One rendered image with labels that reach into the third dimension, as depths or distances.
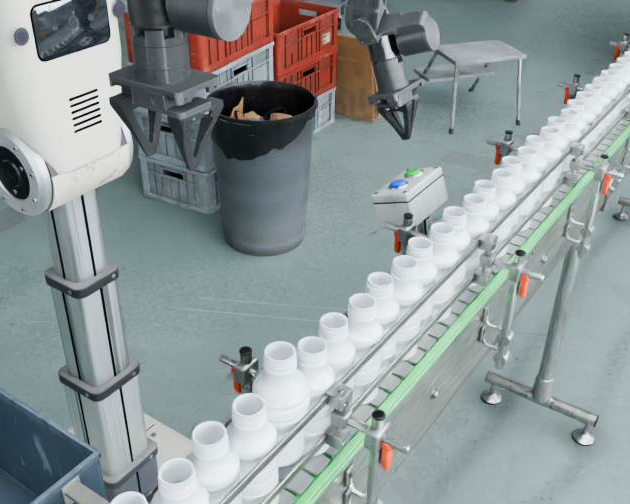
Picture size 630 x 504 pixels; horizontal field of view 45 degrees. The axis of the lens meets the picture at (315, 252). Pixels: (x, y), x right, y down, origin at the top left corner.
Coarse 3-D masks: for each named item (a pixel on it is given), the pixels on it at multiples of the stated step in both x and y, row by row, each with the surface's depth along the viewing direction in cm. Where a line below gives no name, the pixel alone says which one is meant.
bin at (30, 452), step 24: (0, 408) 120; (24, 408) 114; (0, 432) 124; (24, 432) 119; (48, 432) 113; (0, 456) 129; (24, 456) 123; (48, 456) 117; (72, 456) 112; (96, 456) 107; (0, 480) 130; (24, 480) 128; (48, 480) 122; (72, 480) 104; (96, 480) 109
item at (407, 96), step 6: (408, 90) 138; (402, 96) 136; (408, 96) 138; (414, 96) 140; (390, 102) 137; (396, 102) 136; (402, 102) 136; (414, 102) 140; (414, 108) 141; (396, 114) 144; (414, 114) 142; (396, 120) 144; (402, 126) 144
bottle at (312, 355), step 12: (312, 336) 95; (300, 348) 93; (312, 348) 96; (324, 348) 93; (300, 360) 94; (312, 360) 93; (324, 360) 94; (312, 372) 94; (324, 372) 95; (312, 384) 94; (324, 384) 94; (312, 396) 94; (324, 408) 96; (312, 420) 96; (324, 420) 97; (312, 432) 97; (312, 444) 98; (324, 444) 99
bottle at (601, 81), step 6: (594, 78) 178; (600, 78) 178; (606, 78) 178; (600, 84) 176; (606, 84) 176; (606, 90) 177; (606, 96) 178; (600, 102) 177; (606, 102) 177; (606, 108) 178; (600, 126) 180; (600, 132) 181
